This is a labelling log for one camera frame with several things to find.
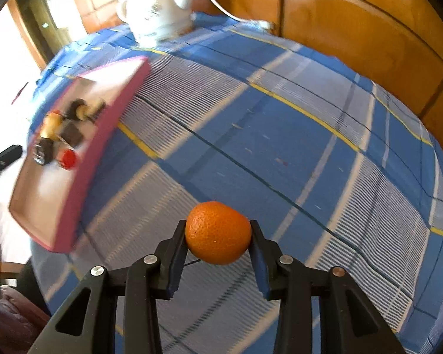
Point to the red tomato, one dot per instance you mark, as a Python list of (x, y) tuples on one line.
[(68, 159)]

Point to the dark brown mangosteen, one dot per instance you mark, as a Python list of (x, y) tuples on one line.
[(73, 107)]

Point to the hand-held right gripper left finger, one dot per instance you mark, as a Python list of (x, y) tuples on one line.
[(175, 265)]

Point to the small tan longan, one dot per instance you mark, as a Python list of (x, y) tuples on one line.
[(83, 112)]

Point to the white floral electric kettle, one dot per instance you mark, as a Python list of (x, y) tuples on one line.
[(155, 11)]

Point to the wooden chair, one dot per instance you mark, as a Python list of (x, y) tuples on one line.
[(7, 267)]

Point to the wooden wardrobe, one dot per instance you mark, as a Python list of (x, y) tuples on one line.
[(354, 44)]

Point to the pink-edged white cardboard box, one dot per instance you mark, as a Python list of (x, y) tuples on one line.
[(96, 147)]

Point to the dark red cloth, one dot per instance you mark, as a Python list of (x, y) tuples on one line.
[(11, 313)]

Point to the short sugarcane cylinder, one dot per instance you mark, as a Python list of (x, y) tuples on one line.
[(98, 106)]

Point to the blue plaid tablecloth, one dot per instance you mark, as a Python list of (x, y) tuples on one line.
[(280, 155)]

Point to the large orange with stem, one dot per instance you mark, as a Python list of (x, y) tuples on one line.
[(217, 232)]

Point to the small orange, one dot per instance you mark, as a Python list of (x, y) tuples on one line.
[(55, 118)]

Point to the yellow fruit wedge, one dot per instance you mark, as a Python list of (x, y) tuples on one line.
[(48, 132)]

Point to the white power plug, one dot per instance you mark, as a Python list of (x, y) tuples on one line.
[(265, 25)]

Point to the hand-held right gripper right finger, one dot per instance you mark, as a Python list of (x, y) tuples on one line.
[(260, 269)]

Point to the dark purple sugarcane piece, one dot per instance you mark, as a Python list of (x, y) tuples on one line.
[(73, 134), (42, 153)]

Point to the wooden glass door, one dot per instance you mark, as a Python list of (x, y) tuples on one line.
[(33, 18)]

